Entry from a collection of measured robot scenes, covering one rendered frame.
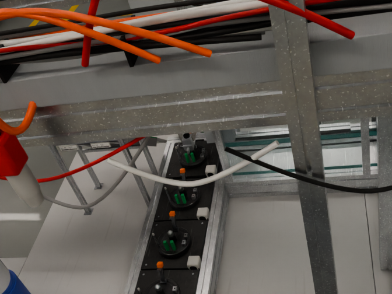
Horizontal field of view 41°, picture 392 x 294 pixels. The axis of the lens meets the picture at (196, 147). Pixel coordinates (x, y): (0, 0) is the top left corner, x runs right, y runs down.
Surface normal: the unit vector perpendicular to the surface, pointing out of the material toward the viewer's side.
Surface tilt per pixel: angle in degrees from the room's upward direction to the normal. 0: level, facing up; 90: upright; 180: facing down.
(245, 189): 90
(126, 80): 90
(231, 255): 0
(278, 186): 90
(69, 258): 0
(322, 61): 90
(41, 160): 0
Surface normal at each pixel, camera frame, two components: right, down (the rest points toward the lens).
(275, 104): -0.15, 0.67
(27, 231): -0.24, -0.74
